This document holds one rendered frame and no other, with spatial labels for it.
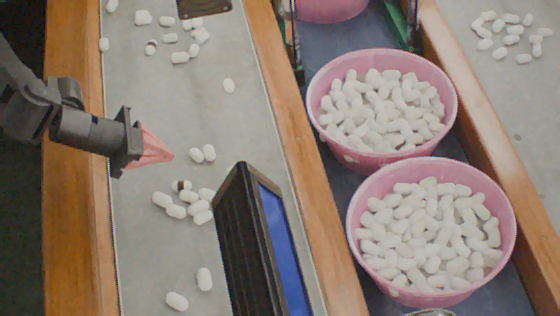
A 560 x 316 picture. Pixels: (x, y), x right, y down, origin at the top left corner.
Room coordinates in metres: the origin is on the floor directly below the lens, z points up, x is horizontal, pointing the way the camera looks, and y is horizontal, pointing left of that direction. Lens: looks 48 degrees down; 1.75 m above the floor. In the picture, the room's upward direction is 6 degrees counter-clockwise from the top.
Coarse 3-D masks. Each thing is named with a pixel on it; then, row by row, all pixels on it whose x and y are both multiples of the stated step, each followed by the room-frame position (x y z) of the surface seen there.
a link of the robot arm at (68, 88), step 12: (36, 84) 0.86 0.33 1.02; (48, 84) 0.91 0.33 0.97; (60, 84) 0.92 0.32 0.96; (72, 84) 0.92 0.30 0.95; (36, 96) 0.83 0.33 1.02; (48, 96) 0.84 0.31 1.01; (60, 96) 0.85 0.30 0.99; (72, 96) 0.89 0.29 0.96; (84, 108) 0.89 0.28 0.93; (48, 120) 0.82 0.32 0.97; (36, 132) 0.83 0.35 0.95; (36, 144) 0.81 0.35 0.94
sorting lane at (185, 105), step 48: (144, 0) 1.41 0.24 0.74; (240, 0) 1.37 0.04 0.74; (144, 48) 1.25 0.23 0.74; (240, 48) 1.21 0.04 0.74; (144, 96) 1.10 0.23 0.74; (192, 96) 1.09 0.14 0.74; (240, 96) 1.08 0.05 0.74; (192, 144) 0.97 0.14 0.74; (240, 144) 0.96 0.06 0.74; (144, 192) 0.87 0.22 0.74; (288, 192) 0.84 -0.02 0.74; (144, 240) 0.77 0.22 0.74; (192, 240) 0.76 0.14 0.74; (144, 288) 0.68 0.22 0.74; (192, 288) 0.67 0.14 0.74
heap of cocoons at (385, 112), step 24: (384, 72) 1.10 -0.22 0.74; (336, 96) 1.05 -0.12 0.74; (360, 96) 1.04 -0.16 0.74; (384, 96) 1.04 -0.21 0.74; (408, 96) 1.03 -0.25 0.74; (432, 96) 1.03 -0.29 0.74; (336, 120) 0.99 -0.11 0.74; (360, 120) 0.99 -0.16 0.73; (384, 120) 0.98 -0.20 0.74; (408, 120) 0.98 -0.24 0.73; (432, 120) 0.96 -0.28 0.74; (360, 144) 0.92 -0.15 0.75; (384, 144) 0.92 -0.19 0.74; (408, 144) 0.91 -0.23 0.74
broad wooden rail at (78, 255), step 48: (48, 0) 1.43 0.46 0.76; (96, 0) 1.43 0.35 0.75; (48, 48) 1.26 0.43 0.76; (96, 48) 1.26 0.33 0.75; (96, 96) 1.11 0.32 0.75; (48, 144) 0.98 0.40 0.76; (48, 192) 0.87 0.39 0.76; (96, 192) 0.86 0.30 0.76; (48, 240) 0.77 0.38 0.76; (96, 240) 0.76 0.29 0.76; (48, 288) 0.68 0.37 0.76; (96, 288) 0.67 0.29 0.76
